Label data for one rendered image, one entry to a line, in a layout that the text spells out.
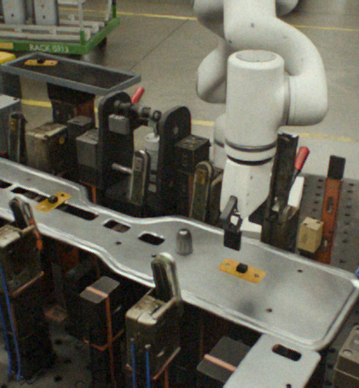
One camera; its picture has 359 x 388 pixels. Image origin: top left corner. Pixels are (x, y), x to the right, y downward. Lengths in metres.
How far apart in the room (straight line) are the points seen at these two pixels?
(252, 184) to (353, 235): 0.88
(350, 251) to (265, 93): 0.91
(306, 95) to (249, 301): 0.36
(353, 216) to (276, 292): 0.87
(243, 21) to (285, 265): 0.45
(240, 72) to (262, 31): 0.14
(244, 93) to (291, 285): 0.37
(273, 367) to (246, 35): 0.53
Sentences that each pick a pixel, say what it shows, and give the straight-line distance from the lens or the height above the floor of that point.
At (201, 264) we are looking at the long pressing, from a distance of 1.14.
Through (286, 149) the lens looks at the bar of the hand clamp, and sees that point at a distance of 1.13.
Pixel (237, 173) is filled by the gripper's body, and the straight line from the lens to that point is 0.97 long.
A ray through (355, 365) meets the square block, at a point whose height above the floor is 1.05.
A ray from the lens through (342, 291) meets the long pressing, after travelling 1.12.
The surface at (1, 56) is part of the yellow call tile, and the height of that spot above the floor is 1.16.
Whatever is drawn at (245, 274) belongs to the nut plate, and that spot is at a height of 1.00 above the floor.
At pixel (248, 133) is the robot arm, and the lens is 0.94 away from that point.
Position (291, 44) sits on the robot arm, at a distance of 1.01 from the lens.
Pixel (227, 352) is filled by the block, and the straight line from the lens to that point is 1.00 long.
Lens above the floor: 1.68
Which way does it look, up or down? 30 degrees down
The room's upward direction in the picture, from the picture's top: straight up
